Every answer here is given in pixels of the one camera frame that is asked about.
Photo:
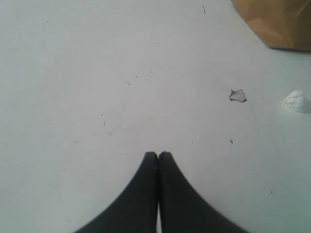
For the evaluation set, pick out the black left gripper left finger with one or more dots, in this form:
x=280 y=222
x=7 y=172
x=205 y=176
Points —
x=135 y=209

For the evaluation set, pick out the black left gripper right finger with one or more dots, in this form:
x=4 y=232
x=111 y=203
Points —
x=182 y=209

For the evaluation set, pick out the brown paper shopping bag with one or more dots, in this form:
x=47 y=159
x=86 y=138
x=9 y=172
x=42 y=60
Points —
x=279 y=24

